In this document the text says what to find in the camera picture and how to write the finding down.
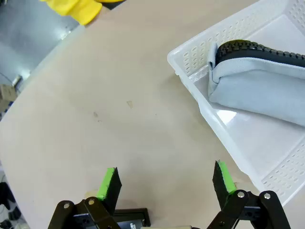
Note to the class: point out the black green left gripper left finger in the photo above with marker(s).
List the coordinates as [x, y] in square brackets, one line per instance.
[110, 188]

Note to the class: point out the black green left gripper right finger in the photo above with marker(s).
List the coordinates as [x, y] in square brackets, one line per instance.
[222, 183]

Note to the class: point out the white perforated plastic basket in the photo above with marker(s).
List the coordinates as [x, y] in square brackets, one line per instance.
[250, 148]

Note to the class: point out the black flat rectangular device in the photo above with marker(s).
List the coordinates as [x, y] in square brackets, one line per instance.
[133, 215]

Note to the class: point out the grey pencil case black zipper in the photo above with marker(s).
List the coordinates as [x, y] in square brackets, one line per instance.
[257, 95]

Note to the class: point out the brown cardboard box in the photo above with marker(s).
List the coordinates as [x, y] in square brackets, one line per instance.
[6, 91]

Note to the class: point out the person in yellow hoodie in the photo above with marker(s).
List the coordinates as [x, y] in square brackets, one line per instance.
[78, 9]

